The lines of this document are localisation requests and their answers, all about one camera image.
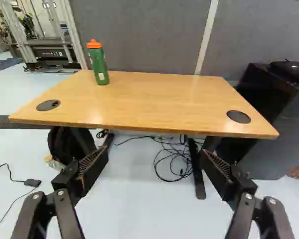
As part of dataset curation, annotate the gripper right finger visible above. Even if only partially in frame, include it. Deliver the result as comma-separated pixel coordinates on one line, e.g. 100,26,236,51
200,148,296,239

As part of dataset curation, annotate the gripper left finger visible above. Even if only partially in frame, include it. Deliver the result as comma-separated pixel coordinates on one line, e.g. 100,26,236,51
9,145,109,239

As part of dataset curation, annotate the green bottle with orange cap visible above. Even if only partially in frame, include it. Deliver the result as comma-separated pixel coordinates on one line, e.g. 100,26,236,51
86,38,110,86

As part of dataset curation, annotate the clear bottle with wooden cap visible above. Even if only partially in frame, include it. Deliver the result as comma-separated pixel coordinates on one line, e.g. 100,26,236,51
45,154,63,170

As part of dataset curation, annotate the black power adapter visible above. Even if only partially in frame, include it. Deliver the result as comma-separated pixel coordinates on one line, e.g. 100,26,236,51
23,178,42,187

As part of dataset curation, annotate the black backpack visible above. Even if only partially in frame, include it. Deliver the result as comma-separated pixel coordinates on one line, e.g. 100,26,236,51
47,126,98,166

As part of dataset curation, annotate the black glossy box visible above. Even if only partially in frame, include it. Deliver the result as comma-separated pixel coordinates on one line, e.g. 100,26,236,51
235,59,299,180

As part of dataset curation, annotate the wooden table with black legs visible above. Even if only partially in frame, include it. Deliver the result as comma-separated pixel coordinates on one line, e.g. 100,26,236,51
8,69,280,200

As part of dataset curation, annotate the grey office partition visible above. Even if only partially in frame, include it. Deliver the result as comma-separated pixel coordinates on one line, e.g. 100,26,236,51
69,0,299,83

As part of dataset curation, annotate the tangled black floor cable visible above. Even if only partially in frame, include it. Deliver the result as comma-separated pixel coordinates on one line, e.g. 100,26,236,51
153,135,205,182

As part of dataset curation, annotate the treadmill with white metal frame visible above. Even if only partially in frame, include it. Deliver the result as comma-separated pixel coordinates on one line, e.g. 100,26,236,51
0,0,82,74

